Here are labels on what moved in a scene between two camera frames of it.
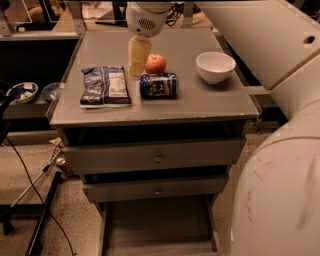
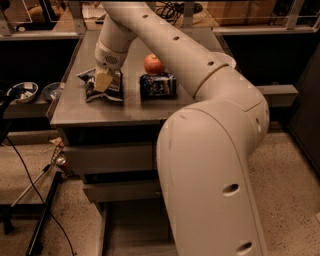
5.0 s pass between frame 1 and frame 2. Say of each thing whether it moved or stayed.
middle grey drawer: stayed
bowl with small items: stayed
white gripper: moved
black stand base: stayed
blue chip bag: moved
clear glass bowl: stayed
